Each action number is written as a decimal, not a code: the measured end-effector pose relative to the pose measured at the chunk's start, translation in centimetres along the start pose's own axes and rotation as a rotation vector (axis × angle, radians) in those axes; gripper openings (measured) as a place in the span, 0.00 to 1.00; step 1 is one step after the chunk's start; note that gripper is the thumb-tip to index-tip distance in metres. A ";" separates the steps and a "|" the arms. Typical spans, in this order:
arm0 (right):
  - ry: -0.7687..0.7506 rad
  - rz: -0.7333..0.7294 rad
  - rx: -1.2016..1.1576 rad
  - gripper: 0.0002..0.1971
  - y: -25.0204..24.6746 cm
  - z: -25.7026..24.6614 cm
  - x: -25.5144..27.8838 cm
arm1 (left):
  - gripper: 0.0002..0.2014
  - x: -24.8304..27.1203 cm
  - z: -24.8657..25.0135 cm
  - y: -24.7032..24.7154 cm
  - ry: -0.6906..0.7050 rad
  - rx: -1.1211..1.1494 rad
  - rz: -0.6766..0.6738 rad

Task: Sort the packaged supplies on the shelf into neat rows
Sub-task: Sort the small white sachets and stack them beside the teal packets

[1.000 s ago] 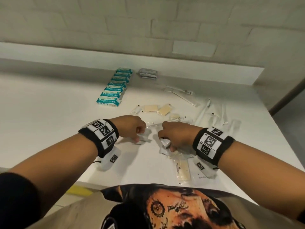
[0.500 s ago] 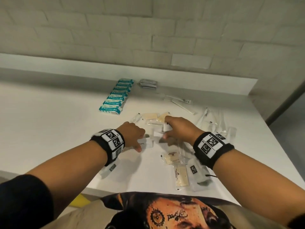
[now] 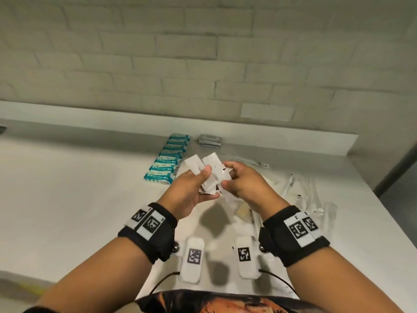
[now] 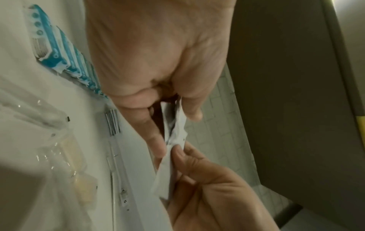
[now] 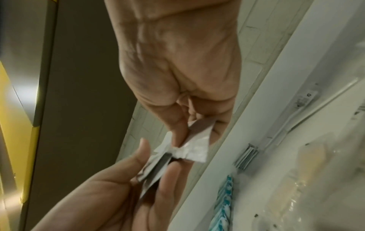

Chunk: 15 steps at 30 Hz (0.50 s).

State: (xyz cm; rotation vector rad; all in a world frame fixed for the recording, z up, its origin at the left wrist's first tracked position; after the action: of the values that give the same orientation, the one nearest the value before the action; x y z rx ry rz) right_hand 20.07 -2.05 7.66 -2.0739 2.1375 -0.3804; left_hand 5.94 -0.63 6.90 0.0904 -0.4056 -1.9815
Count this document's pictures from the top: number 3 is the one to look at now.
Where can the person's right thumb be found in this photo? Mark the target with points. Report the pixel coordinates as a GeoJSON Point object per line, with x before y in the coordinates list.
{"type": "Point", "coordinates": [232, 165]}

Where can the white flat packet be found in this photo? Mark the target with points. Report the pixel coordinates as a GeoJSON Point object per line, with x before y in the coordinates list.
{"type": "Point", "coordinates": [232, 199]}

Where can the row of teal packets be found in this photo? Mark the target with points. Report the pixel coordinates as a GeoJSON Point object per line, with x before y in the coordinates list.
{"type": "Point", "coordinates": [167, 158]}

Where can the person's left hand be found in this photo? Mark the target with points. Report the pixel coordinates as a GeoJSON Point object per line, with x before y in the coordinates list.
{"type": "Point", "coordinates": [182, 195]}

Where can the white marker-tagged device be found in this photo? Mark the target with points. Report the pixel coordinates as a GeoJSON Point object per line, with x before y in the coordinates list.
{"type": "Point", "coordinates": [246, 259]}
{"type": "Point", "coordinates": [193, 260]}

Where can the person's printed shirt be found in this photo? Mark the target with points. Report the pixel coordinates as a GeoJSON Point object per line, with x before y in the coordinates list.
{"type": "Point", "coordinates": [224, 303]}

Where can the white paper sachet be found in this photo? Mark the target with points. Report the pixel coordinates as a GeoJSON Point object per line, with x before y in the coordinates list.
{"type": "Point", "coordinates": [194, 163]}
{"type": "Point", "coordinates": [213, 164]}

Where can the clear-wrapped long stick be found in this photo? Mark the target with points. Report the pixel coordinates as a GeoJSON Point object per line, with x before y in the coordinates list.
{"type": "Point", "coordinates": [289, 187]}

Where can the person's left thumb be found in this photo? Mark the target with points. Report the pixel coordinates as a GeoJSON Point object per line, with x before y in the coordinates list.
{"type": "Point", "coordinates": [202, 174]}

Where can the clear-wrapped swab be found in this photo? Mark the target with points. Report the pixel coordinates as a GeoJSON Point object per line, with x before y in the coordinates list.
{"type": "Point", "coordinates": [252, 161]}

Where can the clear plastic wrapper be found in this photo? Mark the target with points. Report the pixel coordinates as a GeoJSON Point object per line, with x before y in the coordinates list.
{"type": "Point", "coordinates": [321, 205]}

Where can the person's left forearm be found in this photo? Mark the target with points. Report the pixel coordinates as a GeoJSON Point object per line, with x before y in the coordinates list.
{"type": "Point", "coordinates": [97, 277]}

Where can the stack of grey packets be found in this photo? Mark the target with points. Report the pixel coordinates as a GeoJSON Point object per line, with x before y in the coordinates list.
{"type": "Point", "coordinates": [210, 140]}

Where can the white sachet with black mark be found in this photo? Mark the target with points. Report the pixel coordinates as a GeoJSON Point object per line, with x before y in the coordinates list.
{"type": "Point", "coordinates": [224, 172]}

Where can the person's right hand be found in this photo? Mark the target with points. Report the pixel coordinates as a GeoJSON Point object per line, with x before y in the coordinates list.
{"type": "Point", "coordinates": [251, 187]}

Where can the person's right forearm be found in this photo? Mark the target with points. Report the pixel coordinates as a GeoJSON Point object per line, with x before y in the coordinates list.
{"type": "Point", "coordinates": [338, 283]}

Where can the beige square pad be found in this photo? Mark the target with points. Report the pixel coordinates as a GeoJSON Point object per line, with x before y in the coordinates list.
{"type": "Point", "coordinates": [243, 212]}

